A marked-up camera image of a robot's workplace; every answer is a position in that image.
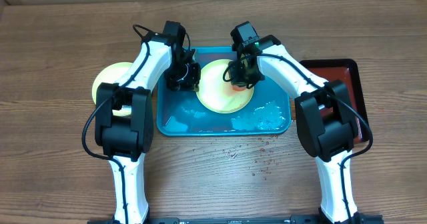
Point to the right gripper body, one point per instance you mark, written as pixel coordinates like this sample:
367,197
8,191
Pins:
243,76

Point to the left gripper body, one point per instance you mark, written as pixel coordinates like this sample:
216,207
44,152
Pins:
182,76

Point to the red black sponge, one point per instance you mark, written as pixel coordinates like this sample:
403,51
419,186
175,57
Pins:
238,88

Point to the yellow-green plate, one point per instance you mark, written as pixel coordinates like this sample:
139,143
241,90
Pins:
216,94
109,75

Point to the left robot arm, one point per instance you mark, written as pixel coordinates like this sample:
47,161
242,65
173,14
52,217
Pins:
126,140

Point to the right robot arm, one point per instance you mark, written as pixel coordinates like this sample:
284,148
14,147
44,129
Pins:
326,125

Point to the black red-lined tray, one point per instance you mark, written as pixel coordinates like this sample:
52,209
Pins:
345,70

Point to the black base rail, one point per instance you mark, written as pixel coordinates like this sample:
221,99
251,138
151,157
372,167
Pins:
294,219

